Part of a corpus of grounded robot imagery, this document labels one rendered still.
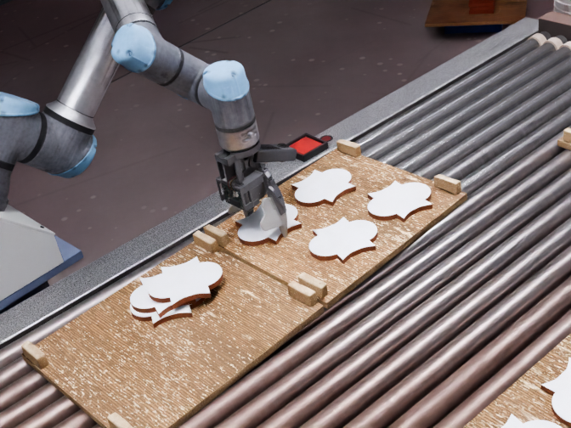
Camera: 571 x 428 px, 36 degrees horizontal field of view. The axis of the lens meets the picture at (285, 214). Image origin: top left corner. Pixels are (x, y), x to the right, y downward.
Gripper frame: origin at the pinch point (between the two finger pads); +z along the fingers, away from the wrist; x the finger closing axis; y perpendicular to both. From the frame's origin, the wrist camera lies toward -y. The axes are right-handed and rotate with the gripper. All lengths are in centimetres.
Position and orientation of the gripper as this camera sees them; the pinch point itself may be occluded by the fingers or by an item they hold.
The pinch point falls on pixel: (268, 222)
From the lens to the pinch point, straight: 172.4
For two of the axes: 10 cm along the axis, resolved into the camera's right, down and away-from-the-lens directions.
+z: 1.7, 8.0, 5.7
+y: -7.0, 5.1, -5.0
